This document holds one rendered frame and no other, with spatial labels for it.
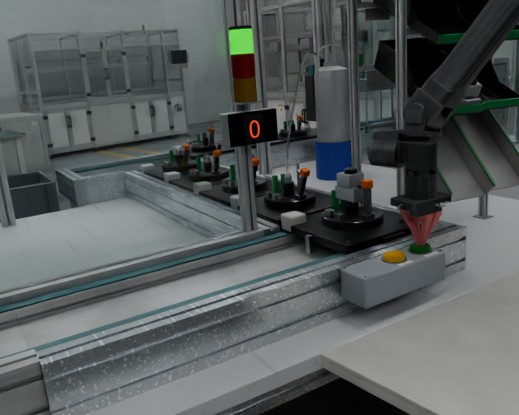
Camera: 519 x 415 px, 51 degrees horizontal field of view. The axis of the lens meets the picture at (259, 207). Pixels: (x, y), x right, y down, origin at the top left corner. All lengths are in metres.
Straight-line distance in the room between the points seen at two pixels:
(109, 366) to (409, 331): 0.52
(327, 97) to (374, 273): 1.25
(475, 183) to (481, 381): 0.64
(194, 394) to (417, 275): 0.47
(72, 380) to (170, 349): 0.15
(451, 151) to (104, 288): 0.90
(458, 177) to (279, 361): 0.70
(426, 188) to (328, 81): 1.16
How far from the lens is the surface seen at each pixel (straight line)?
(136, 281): 1.12
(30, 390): 0.86
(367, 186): 1.19
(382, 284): 1.01
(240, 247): 1.21
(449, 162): 1.42
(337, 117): 2.15
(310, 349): 0.96
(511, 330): 1.06
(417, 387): 0.87
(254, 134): 1.18
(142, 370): 0.88
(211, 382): 0.90
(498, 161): 1.54
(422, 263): 1.07
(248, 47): 1.17
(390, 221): 1.26
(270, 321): 0.96
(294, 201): 1.39
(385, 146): 1.06
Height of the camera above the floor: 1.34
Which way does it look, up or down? 15 degrees down
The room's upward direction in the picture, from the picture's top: 4 degrees counter-clockwise
